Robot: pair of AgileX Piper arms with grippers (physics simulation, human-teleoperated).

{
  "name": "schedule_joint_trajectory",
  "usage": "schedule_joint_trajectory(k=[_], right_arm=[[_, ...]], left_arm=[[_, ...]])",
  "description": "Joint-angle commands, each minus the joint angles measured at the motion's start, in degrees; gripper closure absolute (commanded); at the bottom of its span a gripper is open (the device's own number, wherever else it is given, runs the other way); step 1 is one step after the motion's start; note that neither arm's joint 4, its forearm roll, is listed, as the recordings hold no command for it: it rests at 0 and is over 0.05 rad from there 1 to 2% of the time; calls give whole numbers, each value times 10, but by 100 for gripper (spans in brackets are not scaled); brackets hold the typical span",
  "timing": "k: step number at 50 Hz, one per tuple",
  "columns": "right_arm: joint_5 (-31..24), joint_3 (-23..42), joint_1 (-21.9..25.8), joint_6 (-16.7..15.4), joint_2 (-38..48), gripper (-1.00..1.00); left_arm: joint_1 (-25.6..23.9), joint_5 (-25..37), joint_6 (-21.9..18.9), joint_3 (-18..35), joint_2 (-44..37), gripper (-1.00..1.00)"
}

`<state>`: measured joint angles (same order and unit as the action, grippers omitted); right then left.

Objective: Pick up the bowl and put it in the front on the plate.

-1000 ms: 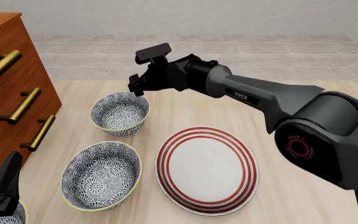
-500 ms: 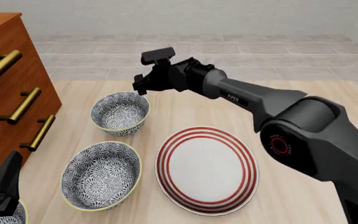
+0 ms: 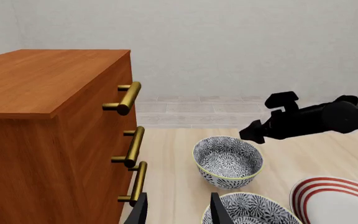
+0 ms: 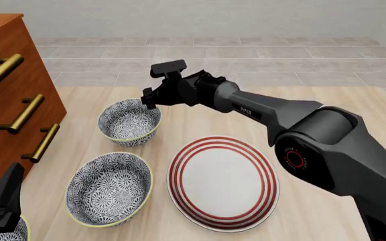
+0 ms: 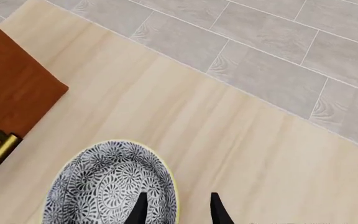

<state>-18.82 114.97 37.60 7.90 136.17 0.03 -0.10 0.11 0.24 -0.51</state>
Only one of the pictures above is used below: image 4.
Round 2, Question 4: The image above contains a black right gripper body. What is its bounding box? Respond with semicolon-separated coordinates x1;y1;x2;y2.
151;78;182;106

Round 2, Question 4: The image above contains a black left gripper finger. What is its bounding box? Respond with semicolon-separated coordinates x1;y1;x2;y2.
0;161;25;216

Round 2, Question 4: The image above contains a black patterned bowl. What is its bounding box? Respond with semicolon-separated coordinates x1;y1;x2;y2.
0;210;31;241
97;98;163;148
65;151;154;229

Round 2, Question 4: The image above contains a small flat plate on stalk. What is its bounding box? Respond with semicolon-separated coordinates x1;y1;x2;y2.
149;58;188;79

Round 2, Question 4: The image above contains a white plate with red rings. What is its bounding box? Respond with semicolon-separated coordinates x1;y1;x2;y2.
166;135;280;233

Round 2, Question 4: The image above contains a wooden cabinet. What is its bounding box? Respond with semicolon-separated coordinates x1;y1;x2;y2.
0;13;68;212

